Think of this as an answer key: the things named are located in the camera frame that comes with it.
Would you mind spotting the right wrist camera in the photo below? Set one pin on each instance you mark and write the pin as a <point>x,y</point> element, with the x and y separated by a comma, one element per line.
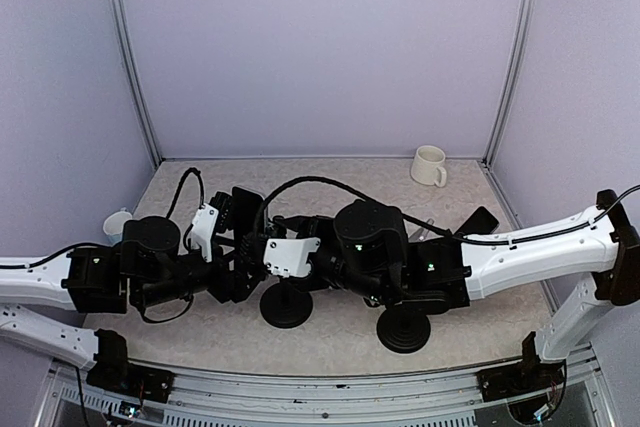
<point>290,257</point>

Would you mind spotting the left aluminium frame post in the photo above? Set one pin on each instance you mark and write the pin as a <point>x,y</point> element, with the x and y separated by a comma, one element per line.
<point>133,79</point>

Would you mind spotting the aluminium frame post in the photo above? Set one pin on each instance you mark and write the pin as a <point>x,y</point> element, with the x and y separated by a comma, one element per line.
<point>133,79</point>
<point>515,61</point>

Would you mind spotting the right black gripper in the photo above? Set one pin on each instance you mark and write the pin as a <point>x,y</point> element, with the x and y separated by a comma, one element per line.
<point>304,226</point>

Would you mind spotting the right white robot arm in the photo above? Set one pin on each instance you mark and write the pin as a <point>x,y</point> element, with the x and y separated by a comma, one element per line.
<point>598,244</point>

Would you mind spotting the front aluminium rail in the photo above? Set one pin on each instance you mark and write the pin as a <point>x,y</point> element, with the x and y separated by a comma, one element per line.
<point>445,397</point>

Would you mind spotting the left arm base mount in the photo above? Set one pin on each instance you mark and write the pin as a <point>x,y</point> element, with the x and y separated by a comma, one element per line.
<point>141,382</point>

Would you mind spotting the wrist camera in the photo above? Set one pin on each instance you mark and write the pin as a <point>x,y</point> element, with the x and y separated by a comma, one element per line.
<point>290,257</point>
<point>202,231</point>

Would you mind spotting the black smartphone white back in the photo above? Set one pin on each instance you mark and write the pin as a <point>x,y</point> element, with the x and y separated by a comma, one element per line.
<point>245,205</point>

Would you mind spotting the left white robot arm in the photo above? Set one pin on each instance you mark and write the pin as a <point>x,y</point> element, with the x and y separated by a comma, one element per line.
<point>30,282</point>

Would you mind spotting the light blue plastic cup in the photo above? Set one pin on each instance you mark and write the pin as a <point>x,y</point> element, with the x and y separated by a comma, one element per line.
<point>113,225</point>

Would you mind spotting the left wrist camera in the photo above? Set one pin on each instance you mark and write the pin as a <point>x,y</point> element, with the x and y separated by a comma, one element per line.
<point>202,231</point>

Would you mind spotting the right aluminium frame post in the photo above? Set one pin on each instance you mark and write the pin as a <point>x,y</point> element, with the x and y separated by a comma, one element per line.
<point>515,61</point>

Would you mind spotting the black round-base phone stand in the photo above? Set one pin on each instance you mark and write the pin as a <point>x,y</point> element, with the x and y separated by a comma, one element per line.
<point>286,304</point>

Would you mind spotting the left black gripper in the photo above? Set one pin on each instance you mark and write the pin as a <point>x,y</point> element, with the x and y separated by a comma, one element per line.
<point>238,288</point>

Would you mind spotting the cream ceramic mug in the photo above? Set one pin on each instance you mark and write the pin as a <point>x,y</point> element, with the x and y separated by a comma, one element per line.
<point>428,166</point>

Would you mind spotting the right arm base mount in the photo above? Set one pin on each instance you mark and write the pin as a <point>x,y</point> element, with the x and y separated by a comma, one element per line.
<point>511,380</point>

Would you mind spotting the black smartphone far right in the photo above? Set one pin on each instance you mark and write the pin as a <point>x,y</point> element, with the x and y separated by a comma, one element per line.
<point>480,222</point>

